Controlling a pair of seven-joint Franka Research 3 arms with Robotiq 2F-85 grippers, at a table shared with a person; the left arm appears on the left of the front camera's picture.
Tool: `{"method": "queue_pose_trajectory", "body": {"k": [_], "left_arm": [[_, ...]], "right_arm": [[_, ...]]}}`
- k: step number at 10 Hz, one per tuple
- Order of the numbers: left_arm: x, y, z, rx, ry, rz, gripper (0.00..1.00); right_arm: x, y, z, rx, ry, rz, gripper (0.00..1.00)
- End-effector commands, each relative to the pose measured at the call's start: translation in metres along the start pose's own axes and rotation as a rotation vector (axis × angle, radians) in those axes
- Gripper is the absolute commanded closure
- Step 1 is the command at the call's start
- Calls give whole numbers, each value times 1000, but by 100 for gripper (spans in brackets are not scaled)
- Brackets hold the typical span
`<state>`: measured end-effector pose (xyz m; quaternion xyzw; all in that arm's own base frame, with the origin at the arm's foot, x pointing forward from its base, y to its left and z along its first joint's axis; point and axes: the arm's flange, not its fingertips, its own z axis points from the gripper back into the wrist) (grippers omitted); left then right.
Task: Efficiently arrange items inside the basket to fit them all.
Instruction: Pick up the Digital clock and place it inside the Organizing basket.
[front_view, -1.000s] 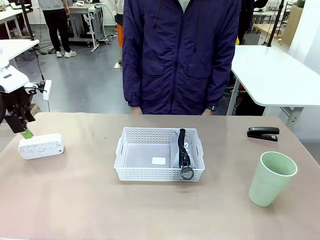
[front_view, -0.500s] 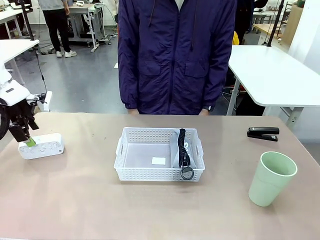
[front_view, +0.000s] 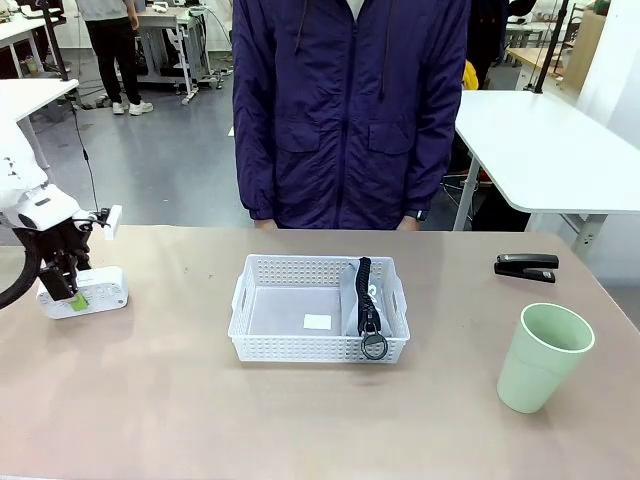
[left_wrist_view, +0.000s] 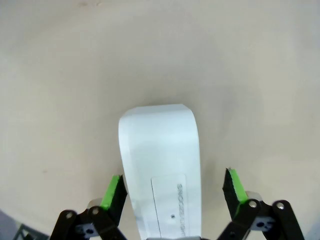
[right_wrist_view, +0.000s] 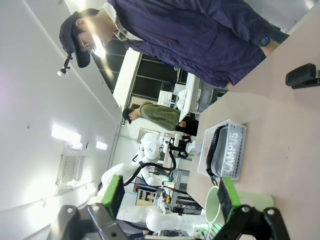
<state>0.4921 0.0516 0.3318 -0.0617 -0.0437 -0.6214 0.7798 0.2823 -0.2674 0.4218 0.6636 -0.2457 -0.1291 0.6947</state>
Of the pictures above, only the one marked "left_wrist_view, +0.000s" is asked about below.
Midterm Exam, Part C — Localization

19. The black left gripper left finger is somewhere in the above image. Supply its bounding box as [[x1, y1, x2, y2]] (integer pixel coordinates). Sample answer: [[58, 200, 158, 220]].
[[51, 174, 129, 240]]

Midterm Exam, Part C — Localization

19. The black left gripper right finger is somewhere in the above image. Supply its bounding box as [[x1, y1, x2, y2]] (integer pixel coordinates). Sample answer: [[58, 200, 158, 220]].
[[216, 167, 305, 240]]

